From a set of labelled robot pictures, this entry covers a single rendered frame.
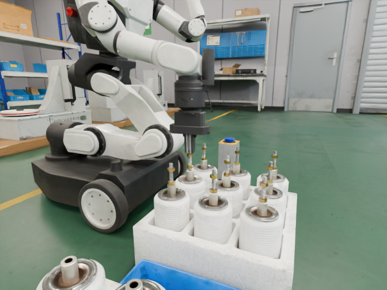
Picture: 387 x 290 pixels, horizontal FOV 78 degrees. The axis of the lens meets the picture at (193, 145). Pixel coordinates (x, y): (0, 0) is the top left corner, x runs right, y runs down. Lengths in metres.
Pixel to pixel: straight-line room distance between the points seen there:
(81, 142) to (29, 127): 1.36
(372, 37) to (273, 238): 5.41
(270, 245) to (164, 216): 0.26
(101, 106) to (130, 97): 2.30
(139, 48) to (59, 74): 2.27
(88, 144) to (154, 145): 0.34
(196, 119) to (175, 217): 0.27
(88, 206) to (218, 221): 0.57
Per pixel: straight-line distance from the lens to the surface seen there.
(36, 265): 0.95
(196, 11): 1.30
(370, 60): 5.77
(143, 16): 1.13
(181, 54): 0.65
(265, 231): 0.56
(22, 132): 2.50
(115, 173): 0.96
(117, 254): 0.89
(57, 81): 2.91
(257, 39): 5.66
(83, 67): 1.18
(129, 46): 0.72
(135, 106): 1.02
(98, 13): 0.77
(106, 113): 3.26
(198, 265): 0.63
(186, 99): 0.65
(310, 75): 5.66
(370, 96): 5.76
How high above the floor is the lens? 0.54
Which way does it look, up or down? 14 degrees down
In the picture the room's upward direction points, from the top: straight up
